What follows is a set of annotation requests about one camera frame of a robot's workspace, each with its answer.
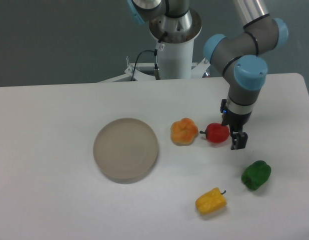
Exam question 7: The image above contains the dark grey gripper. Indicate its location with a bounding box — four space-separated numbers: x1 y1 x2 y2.
220 98 252 150

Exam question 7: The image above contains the yellow toy bell pepper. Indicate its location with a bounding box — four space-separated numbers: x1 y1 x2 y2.
195 187 227 215

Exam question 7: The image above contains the green toy bell pepper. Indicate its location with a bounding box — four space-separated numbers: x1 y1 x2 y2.
241 160 272 191

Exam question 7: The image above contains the round beige plate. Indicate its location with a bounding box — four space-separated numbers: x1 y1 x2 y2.
93 118 159 184

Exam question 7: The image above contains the orange knotted bread roll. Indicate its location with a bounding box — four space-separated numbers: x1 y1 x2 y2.
170 118 199 146

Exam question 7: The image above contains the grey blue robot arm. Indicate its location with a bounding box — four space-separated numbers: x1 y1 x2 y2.
127 0 289 150

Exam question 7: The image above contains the red toy bell pepper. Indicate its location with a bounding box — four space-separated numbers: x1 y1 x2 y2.
199 122 230 144

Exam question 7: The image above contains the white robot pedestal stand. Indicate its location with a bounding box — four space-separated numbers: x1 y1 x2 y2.
104 8 210 83

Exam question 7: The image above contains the black cable with connector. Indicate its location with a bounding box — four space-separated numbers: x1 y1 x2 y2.
130 31 169 81

